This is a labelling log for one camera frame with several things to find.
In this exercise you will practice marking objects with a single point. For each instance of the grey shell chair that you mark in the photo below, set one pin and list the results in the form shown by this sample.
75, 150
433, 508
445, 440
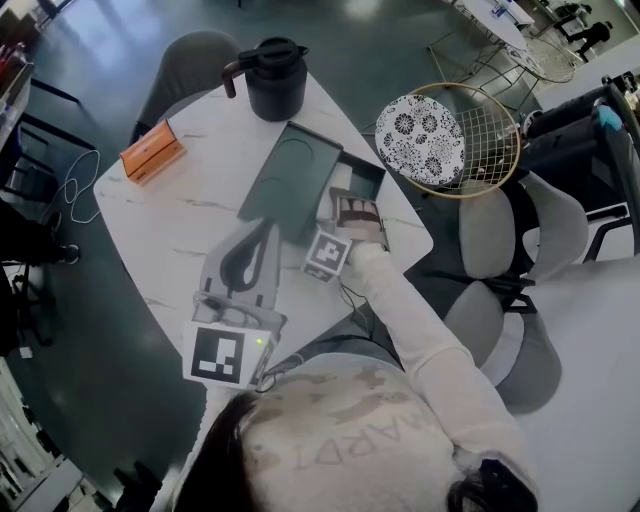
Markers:
195, 65

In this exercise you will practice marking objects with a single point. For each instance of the white table gold legs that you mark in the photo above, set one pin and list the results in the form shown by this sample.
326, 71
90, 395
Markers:
492, 15

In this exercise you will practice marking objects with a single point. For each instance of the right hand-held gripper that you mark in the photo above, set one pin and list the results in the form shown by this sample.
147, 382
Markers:
327, 255

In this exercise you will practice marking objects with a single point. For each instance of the person's torso beige shirt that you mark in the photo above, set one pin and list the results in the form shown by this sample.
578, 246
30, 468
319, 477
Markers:
350, 425

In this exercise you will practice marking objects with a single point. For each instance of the floral round seat cushion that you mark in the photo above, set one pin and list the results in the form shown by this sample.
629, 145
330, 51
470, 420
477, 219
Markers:
420, 137

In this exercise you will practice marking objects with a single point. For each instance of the black mesh chair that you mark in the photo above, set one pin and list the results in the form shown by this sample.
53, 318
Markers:
565, 125

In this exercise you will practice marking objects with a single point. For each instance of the grey padded office chair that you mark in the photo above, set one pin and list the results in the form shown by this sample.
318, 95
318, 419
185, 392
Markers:
487, 230

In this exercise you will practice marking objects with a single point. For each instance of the dark green tray lid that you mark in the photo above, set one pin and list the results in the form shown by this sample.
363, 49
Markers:
290, 175

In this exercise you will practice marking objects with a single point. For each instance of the white power adapter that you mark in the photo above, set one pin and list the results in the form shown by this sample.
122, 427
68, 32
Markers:
26, 353

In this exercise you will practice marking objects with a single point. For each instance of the person's right forearm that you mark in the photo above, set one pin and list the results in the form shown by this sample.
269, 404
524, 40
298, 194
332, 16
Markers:
400, 310

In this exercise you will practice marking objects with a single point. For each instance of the person's right hand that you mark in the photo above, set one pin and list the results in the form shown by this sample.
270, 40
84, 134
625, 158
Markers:
362, 227

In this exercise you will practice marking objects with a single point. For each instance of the dark green tray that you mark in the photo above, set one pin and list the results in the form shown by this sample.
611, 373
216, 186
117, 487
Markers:
367, 182

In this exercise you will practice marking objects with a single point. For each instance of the blue cloth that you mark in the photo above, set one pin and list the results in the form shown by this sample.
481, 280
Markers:
609, 119

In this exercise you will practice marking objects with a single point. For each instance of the orange tissue box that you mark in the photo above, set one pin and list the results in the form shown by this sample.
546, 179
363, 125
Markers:
152, 152

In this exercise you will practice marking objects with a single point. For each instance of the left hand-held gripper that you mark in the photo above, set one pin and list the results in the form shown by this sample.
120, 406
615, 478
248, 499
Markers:
214, 275

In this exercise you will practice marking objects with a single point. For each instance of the black hair clip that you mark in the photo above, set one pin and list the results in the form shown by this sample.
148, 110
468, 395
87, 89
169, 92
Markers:
500, 475

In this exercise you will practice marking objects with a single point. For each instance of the black metal frame chair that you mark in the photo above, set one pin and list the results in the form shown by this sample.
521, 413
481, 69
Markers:
35, 135

